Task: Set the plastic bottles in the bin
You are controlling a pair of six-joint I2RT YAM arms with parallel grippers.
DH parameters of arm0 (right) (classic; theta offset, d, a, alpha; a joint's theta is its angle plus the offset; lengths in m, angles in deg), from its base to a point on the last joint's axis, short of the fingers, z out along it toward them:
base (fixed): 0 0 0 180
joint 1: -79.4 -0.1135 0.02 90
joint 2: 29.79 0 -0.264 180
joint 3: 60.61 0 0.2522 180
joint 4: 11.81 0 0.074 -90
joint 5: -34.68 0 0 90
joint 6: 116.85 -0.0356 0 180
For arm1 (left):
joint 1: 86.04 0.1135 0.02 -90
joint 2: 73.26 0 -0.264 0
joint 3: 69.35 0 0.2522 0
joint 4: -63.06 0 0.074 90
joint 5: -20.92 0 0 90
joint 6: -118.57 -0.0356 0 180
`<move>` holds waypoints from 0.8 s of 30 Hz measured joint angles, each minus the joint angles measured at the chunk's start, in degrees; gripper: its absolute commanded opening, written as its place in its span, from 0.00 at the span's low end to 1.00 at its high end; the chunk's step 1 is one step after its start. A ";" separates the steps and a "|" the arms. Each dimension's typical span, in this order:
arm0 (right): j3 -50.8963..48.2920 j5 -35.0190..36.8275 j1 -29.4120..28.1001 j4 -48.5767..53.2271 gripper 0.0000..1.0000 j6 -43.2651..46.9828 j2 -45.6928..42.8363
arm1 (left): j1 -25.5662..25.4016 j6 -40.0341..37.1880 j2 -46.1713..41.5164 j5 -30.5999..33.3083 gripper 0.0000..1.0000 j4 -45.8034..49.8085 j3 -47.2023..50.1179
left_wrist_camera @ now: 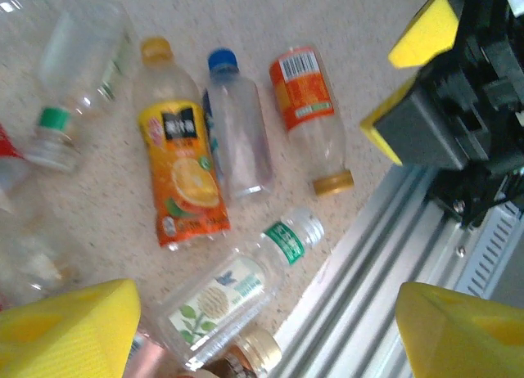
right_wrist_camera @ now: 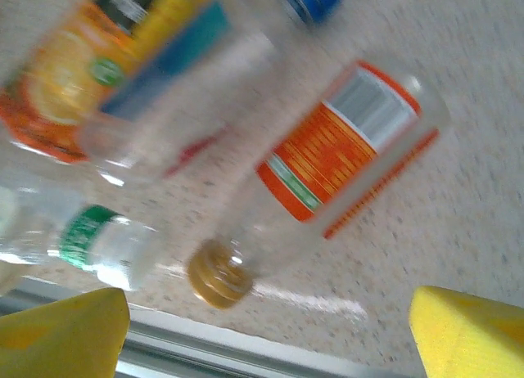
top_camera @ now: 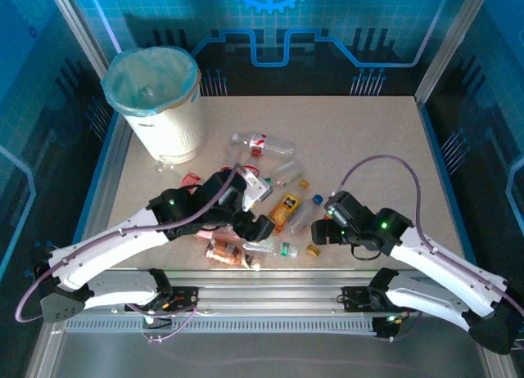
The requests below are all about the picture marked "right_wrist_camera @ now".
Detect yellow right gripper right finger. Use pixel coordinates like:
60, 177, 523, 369
410, 286, 524, 378

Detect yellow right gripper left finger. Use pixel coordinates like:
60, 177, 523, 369
0, 287, 131, 378

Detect orange label gold cap bottle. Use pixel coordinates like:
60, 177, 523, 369
187, 58, 451, 310

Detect orange juice plastic bottle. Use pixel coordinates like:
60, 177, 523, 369
0, 0, 193, 164

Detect clear bottle green white label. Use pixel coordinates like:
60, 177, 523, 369
0, 181, 165, 293

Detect clear bottle blue label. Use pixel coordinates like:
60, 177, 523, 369
77, 0, 343, 187

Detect aluminium table frame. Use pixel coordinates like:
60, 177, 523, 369
0, 277, 427, 378

